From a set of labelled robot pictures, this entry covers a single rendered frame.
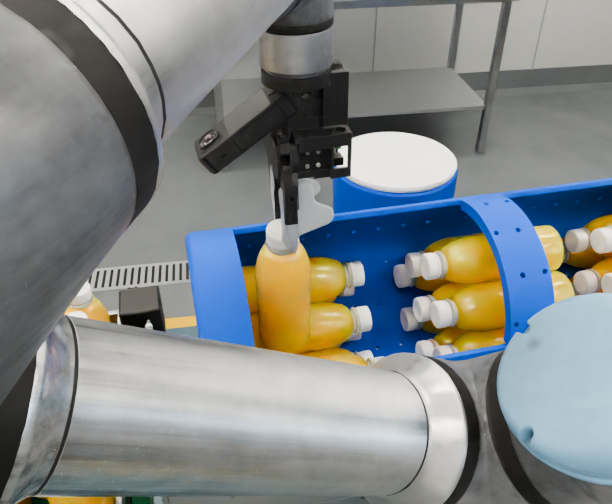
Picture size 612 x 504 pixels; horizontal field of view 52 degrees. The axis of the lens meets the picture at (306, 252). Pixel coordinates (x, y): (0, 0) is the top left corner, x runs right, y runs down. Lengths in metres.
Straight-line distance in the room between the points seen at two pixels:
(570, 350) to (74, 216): 0.32
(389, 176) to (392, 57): 3.04
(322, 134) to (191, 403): 0.40
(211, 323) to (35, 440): 0.50
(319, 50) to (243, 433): 0.39
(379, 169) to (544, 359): 1.02
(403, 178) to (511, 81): 3.43
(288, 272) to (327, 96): 0.22
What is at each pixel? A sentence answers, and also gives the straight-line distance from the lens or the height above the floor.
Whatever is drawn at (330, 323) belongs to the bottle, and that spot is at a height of 1.09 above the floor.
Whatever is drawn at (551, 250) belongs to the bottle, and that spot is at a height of 1.18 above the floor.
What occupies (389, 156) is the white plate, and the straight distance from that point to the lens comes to 1.45.
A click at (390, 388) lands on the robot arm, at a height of 1.40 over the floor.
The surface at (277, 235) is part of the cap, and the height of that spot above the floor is 1.29.
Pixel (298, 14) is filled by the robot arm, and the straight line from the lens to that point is 0.60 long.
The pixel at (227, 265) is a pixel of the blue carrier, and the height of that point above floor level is 1.23.
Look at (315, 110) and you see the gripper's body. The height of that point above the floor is 1.44.
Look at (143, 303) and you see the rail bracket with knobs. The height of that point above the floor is 1.00.
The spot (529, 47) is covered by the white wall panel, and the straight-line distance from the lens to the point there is 4.74.
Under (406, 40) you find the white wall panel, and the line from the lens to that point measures 4.38.
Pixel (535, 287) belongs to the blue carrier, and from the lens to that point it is 0.88.
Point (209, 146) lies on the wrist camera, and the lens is 0.65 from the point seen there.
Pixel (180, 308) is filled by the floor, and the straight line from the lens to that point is 2.62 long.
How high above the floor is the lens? 1.71
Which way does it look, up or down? 37 degrees down
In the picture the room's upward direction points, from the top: straight up
